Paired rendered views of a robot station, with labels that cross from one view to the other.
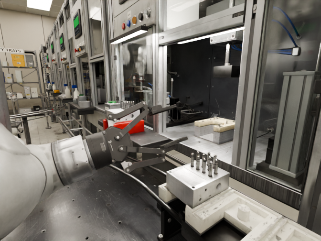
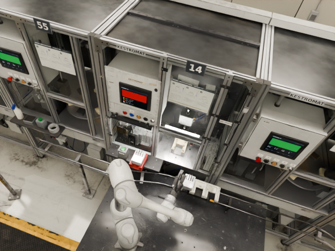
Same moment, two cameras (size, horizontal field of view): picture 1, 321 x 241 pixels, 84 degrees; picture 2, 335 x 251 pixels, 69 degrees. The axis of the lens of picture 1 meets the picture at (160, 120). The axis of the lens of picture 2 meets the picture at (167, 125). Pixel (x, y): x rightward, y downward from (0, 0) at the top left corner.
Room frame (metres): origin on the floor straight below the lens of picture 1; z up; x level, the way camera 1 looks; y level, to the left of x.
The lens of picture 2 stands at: (-0.19, 0.84, 2.89)
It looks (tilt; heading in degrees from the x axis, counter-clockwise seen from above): 49 degrees down; 317
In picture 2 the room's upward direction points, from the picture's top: 9 degrees clockwise
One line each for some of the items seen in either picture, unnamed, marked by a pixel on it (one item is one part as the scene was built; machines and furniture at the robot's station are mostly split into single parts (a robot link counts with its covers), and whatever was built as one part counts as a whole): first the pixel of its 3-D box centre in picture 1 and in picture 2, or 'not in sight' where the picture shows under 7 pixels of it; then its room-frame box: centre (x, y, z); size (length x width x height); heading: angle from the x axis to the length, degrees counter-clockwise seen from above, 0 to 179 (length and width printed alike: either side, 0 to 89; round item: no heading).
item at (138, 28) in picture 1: (126, 34); (131, 120); (0.96, 0.17, 1.37); 0.36 x 0.04 x 0.04; 35
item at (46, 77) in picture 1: (54, 84); not in sight; (5.48, 3.17, 1.00); 1.30 x 0.51 x 2.00; 35
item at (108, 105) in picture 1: (114, 113); (123, 152); (0.96, 0.25, 0.97); 0.08 x 0.08 x 0.12; 35
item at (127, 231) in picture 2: not in sight; (127, 233); (0.35, 0.57, 0.85); 0.18 x 0.16 x 0.22; 166
